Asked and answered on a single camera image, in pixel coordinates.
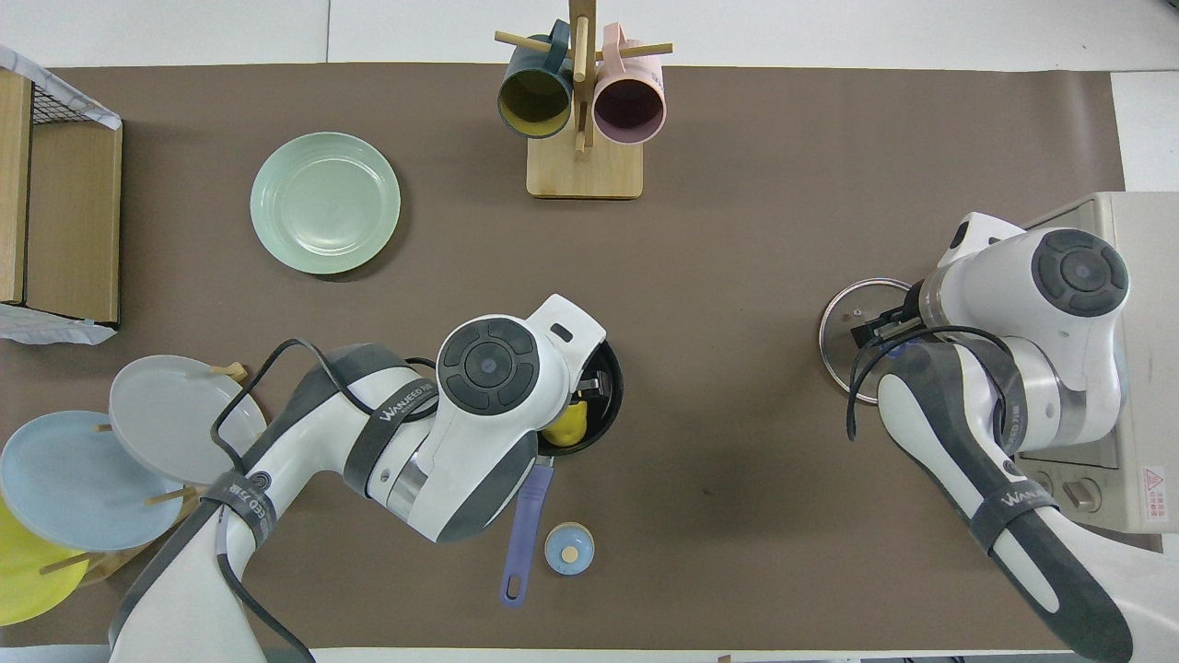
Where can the wooden plate rack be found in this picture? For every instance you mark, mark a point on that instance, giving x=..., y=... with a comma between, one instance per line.
x=170, y=496

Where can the dark teal mug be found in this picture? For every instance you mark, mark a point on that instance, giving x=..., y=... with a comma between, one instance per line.
x=534, y=101

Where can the brown wooden board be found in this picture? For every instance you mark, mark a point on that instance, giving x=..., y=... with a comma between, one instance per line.
x=74, y=221

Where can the yellow potato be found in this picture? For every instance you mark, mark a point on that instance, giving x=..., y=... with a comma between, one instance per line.
x=566, y=425

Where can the mint green plate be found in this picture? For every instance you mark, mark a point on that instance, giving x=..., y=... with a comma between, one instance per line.
x=325, y=203

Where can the glass lid with blue knob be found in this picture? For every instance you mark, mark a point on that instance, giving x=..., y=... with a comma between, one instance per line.
x=840, y=354

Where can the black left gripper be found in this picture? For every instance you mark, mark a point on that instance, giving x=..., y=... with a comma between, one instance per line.
x=596, y=387

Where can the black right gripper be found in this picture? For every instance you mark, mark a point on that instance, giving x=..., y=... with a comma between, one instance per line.
x=904, y=311

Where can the wooden mug tree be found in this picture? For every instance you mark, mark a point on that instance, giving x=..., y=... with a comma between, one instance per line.
x=585, y=170

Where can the pink ribbed mug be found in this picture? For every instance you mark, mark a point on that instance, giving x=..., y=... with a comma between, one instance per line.
x=629, y=106

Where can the grey plate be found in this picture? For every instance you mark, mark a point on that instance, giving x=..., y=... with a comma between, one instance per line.
x=175, y=419

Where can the yellow plate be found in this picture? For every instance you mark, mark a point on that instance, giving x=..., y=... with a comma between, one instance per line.
x=23, y=580

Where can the light blue plate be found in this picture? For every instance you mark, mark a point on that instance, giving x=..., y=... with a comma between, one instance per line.
x=74, y=483

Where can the dark blue saucepan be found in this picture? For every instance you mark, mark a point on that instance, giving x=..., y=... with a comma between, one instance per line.
x=530, y=525

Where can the white cloth liner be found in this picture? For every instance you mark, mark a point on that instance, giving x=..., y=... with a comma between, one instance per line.
x=46, y=327
x=74, y=103

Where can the brown table mat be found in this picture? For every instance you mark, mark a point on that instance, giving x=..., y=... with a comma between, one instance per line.
x=737, y=230

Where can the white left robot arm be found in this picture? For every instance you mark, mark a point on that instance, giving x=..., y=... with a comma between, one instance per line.
x=433, y=451

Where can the light wooden board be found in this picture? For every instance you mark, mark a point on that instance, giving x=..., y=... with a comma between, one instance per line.
x=11, y=184

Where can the beige toaster oven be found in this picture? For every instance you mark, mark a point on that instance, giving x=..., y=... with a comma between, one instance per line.
x=1151, y=368

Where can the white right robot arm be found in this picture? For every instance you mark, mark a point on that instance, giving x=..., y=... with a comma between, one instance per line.
x=1041, y=313

